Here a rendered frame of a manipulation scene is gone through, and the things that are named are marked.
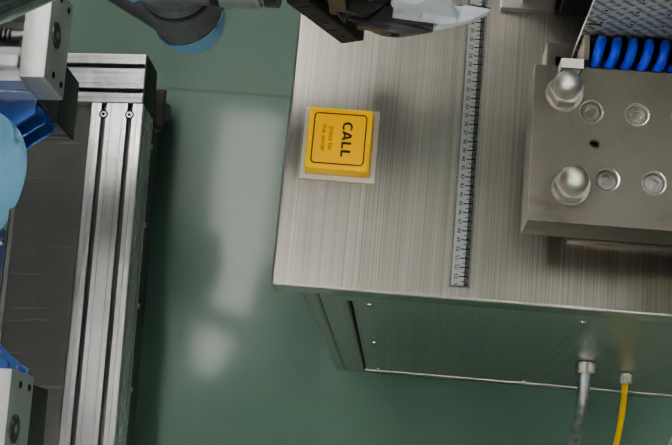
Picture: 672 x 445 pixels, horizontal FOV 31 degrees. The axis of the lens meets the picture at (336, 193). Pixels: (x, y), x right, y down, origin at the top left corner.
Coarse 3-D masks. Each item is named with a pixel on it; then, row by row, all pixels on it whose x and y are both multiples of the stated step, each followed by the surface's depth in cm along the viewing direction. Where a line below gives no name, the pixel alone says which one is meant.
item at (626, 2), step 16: (608, 0) 112; (624, 0) 112; (640, 0) 111; (656, 0) 111; (592, 16) 116; (608, 16) 115; (624, 16) 115; (640, 16) 115; (656, 16) 114; (592, 32) 120; (608, 32) 119; (624, 32) 119; (640, 32) 118; (656, 32) 118
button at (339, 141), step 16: (320, 112) 130; (336, 112) 130; (352, 112) 130; (368, 112) 130; (320, 128) 130; (336, 128) 129; (352, 128) 129; (368, 128) 129; (320, 144) 129; (336, 144) 129; (352, 144) 129; (368, 144) 129; (320, 160) 129; (336, 160) 129; (352, 160) 128; (368, 160) 128; (352, 176) 130; (368, 176) 130
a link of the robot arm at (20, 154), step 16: (0, 128) 90; (16, 128) 93; (0, 144) 90; (16, 144) 93; (0, 160) 91; (16, 160) 94; (0, 176) 92; (16, 176) 95; (0, 192) 94; (16, 192) 96; (0, 208) 95; (0, 224) 96
